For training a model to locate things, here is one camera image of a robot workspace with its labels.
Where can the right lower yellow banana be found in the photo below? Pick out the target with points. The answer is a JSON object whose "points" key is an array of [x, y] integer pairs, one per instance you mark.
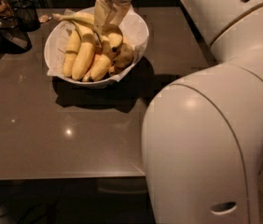
{"points": [[101, 64]]}

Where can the small banana at right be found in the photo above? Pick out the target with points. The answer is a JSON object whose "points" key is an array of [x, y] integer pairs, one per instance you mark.
{"points": [[122, 61]]}

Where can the white bowl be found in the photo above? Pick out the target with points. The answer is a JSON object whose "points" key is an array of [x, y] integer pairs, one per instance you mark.
{"points": [[139, 38]]}

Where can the black mesh pen cup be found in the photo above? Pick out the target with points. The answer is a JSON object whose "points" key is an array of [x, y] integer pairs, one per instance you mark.
{"points": [[26, 13]]}

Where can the large middle yellow banana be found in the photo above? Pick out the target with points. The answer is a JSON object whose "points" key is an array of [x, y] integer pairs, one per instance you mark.
{"points": [[86, 51]]}

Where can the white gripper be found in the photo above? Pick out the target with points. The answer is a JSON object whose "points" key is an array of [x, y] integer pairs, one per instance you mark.
{"points": [[102, 12]]}

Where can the curved yellow banana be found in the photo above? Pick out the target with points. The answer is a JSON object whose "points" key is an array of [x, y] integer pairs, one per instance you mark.
{"points": [[111, 32]]}

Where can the orange fruit under bananas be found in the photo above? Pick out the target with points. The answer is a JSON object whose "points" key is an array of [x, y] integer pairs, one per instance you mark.
{"points": [[97, 55]]}

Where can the black mesh tray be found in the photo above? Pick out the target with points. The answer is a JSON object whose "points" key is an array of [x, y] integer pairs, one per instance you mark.
{"points": [[16, 40]]}

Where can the left yellow banana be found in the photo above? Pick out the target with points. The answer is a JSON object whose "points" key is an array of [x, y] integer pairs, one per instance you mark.
{"points": [[71, 51]]}

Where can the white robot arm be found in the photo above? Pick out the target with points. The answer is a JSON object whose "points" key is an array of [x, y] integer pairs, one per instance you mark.
{"points": [[202, 135]]}

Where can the small wrapper on table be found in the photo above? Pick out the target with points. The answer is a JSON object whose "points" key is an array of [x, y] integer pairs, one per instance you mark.
{"points": [[44, 18]]}

